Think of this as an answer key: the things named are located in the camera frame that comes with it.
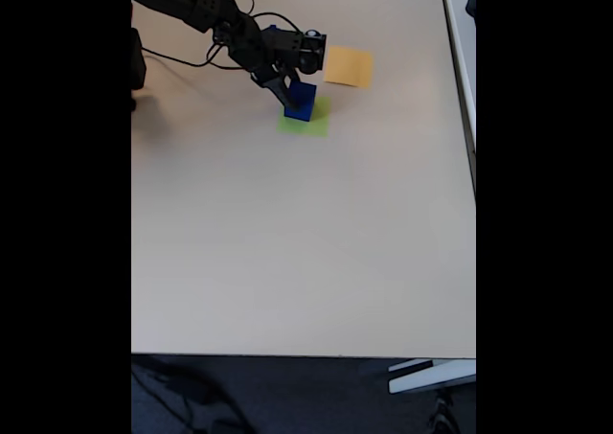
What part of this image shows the large blue cube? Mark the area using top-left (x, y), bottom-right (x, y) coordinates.
top-left (284, 80), bottom-right (319, 123)

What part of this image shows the green square sheet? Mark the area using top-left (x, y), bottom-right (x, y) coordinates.
top-left (276, 96), bottom-right (332, 139)

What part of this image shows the orange square sheet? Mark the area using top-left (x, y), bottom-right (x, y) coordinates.
top-left (323, 45), bottom-right (375, 89)

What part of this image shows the white neighbouring table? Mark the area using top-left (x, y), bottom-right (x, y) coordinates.
top-left (438, 0), bottom-right (477, 195)

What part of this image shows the white grey bar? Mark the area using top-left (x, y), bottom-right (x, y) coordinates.
top-left (387, 358), bottom-right (477, 396)

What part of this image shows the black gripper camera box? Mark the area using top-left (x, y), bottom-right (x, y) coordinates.
top-left (299, 28), bottom-right (329, 77)

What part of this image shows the thin camera cable loop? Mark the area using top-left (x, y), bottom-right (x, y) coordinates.
top-left (142, 0), bottom-right (307, 72)

